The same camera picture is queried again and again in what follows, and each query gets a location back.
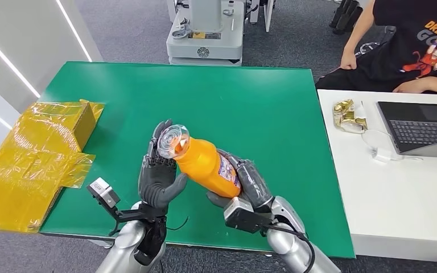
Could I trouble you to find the person's left hand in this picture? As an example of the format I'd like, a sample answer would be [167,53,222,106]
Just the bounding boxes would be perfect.
[393,78,432,94]

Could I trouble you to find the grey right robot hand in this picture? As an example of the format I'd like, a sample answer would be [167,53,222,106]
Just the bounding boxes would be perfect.
[206,149,276,212]

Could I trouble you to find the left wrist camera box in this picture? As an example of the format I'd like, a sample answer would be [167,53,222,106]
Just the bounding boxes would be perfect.
[86,177,147,224]

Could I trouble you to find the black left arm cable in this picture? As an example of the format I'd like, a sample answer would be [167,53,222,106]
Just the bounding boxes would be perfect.
[166,216,189,231]

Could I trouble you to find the yellow film wrapped cardboard box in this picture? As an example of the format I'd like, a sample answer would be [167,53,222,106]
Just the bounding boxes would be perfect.
[0,99,105,233]

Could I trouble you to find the grey laptop with black keyboard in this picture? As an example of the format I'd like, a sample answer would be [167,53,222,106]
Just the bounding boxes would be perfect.
[377,101,437,159]

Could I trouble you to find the black chair base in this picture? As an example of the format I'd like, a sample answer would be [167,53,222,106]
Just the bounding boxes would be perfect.
[328,0,364,35]

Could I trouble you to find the white charger adapter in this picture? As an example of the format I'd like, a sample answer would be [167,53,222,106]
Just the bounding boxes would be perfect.
[373,147,393,163]

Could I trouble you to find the thin white cable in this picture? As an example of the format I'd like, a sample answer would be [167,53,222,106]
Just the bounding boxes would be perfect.
[361,129,423,163]

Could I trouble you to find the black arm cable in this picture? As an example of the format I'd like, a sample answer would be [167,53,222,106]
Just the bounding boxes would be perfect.
[166,216,189,231]
[267,224,316,273]

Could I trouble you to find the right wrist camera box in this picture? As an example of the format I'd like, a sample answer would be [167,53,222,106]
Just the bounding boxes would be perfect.
[224,196,276,234]

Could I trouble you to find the person's right hand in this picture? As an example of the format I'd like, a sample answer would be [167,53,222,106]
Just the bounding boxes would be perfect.
[340,45,358,71]

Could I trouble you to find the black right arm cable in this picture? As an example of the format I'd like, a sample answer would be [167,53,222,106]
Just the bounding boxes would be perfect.
[267,224,316,273]

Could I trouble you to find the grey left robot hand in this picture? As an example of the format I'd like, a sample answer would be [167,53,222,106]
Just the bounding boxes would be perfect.
[138,119,188,210]

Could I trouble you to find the white furniture legs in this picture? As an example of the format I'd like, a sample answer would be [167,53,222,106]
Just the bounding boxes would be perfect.
[248,0,276,33]

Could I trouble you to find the crumpled gold foil wrapper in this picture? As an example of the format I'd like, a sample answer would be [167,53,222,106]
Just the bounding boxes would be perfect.
[332,99,368,134]

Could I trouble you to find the orange bottle with clear cap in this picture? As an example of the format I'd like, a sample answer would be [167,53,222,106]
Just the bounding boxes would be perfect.
[156,124,242,198]

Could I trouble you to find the green table mat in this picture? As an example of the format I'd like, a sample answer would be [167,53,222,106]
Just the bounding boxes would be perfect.
[38,61,356,259]

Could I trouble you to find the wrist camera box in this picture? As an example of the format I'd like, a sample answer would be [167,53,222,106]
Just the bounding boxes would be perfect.
[224,196,276,234]
[86,177,147,224]

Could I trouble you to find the person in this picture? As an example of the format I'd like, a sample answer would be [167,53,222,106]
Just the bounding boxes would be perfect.
[315,0,437,100]

